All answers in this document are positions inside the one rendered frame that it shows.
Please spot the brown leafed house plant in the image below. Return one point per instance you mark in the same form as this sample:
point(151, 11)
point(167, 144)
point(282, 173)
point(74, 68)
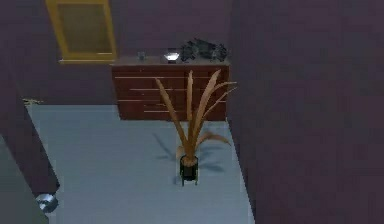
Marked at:
point(190, 130)

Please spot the red-brown chest of drawers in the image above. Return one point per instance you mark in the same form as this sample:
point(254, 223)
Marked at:
point(140, 96)

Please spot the white bowl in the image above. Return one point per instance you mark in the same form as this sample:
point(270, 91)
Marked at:
point(172, 56)

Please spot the black plant pot with stand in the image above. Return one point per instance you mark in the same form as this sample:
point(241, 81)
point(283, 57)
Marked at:
point(189, 173)

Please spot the dark grey leafy plant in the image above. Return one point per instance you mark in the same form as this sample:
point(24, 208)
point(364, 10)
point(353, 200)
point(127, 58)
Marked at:
point(203, 50)

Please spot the yellow framed window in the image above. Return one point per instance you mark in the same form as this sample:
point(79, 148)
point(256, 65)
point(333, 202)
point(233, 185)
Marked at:
point(85, 31)

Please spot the round silver door knob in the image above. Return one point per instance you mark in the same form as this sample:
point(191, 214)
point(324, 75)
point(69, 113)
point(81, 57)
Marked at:
point(46, 202)

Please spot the grey room door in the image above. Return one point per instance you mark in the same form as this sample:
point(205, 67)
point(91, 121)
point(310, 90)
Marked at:
point(15, 196)

